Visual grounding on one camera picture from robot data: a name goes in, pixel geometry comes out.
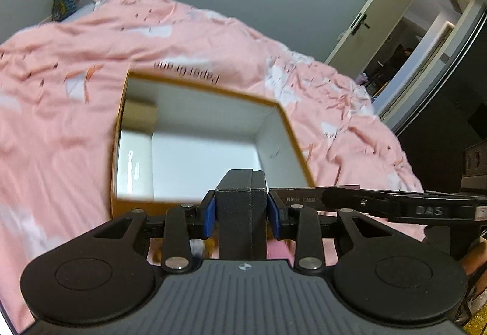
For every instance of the pink cloud print blanket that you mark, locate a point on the pink cloud print blanket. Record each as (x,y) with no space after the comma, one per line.
(57,129)

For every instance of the black printed card case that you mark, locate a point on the black printed card case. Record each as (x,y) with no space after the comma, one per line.
(300,200)

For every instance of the white door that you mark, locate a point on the white door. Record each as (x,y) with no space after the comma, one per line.
(376,11)

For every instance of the dark cabinet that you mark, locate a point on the dark cabinet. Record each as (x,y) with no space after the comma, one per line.
(437,129)

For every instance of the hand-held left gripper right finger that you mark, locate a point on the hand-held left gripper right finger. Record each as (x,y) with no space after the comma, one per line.
(274,218)

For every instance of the person's right hand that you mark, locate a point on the person's right hand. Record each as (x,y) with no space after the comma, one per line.
(475,257)

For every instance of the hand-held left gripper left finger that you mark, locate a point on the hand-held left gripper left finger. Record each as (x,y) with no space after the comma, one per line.
(207,219)

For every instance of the brown cardboard box white inside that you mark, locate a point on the brown cardboard box white inside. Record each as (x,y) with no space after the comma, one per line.
(198,152)

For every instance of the grey door frame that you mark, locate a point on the grey door frame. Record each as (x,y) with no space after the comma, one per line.
(437,61)

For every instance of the black rectangular case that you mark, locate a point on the black rectangular case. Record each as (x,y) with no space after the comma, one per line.
(239,213)

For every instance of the grey appliance box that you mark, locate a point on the grey appliance box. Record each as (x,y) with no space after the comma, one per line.
(475,164)

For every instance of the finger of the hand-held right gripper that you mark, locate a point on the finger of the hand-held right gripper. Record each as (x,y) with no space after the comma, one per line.
(354,200)

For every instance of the small brown carton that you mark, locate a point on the small brown carton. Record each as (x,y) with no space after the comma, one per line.
(139,116)

